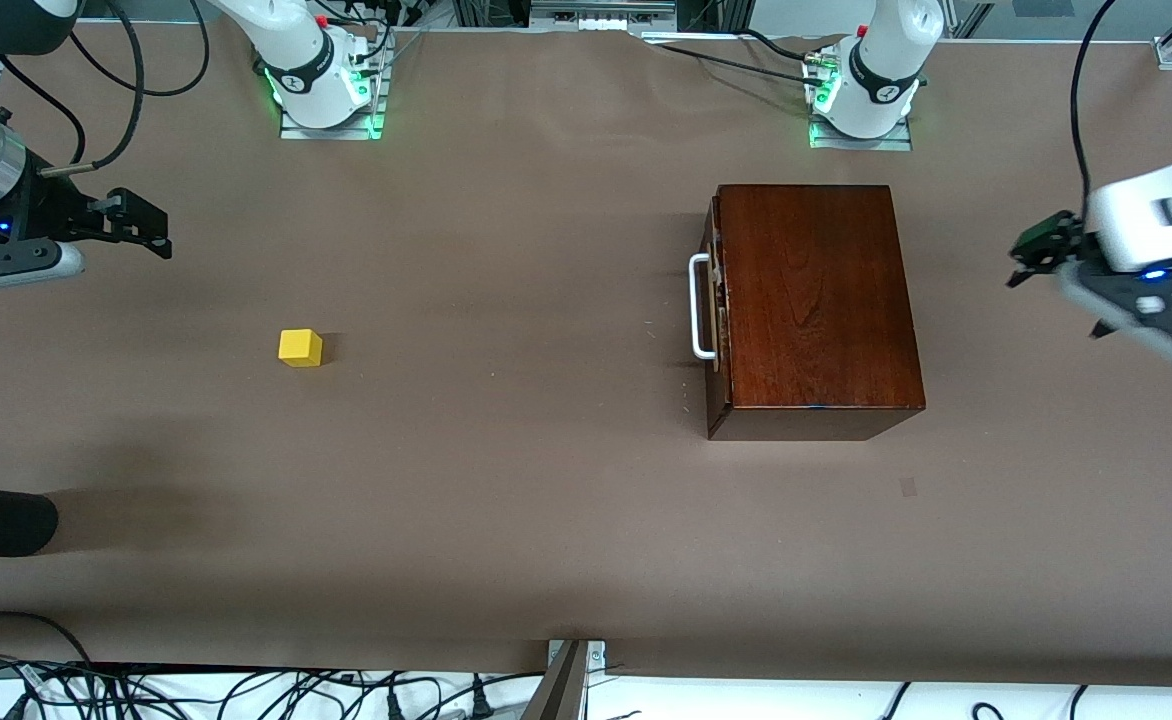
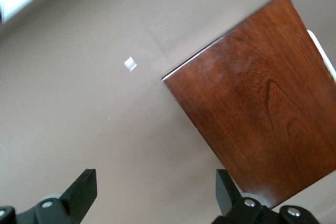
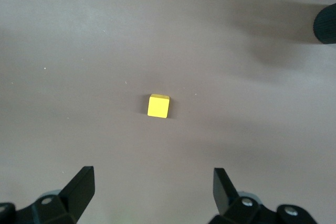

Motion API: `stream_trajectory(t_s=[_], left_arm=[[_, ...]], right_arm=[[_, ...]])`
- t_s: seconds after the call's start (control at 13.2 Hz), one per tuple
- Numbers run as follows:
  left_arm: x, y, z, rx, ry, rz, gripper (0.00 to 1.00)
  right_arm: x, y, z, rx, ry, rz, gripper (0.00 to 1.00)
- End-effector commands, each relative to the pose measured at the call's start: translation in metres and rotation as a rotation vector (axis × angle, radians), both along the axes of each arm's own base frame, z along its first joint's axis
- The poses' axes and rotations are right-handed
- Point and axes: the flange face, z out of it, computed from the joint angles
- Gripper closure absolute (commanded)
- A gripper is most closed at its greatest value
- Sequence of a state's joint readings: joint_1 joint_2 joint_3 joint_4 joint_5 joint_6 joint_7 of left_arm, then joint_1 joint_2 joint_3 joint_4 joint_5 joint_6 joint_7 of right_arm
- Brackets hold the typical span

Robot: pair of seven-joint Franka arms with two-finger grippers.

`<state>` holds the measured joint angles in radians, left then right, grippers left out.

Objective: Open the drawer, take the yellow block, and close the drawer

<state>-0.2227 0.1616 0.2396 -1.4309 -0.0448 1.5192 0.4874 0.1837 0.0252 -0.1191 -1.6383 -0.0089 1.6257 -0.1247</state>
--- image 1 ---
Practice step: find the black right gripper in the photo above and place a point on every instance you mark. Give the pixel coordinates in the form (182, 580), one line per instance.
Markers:
(49, 210)

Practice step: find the yellow cube block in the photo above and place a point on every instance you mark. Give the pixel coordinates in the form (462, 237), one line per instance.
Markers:
(299, 347)

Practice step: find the aluminium frame rail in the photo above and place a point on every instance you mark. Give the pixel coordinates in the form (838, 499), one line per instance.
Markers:
(601, 20)

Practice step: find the metal table bracket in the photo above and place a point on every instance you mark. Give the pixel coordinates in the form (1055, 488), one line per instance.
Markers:
(596, 655)

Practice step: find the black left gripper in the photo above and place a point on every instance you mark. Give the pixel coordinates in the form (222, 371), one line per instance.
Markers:
(1058, 241)

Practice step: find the dark metal beam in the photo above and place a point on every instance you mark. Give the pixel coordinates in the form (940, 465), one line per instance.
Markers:
(561, 695)

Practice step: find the dark wooden drawer box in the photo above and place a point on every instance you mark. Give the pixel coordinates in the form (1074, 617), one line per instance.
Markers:
(826, 300)

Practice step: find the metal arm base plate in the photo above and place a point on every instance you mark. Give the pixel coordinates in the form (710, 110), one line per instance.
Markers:
(331, 133)
(891, 143)

